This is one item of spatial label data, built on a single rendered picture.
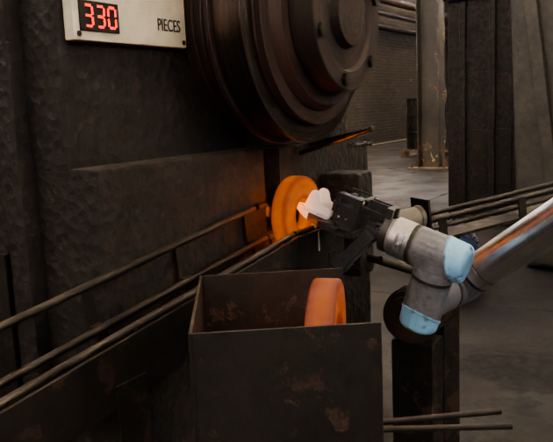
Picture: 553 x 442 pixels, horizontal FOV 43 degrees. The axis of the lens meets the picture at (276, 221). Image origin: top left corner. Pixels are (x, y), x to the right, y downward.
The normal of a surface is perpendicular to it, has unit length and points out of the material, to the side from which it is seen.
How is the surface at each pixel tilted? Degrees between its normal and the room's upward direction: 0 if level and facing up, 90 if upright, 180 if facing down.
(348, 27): 90
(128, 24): 90
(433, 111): 90
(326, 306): 40
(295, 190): 90
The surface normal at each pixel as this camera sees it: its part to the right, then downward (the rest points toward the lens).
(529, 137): -0.71, 0.15
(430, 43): -0.52, 0.16
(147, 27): 0.85, 0.04
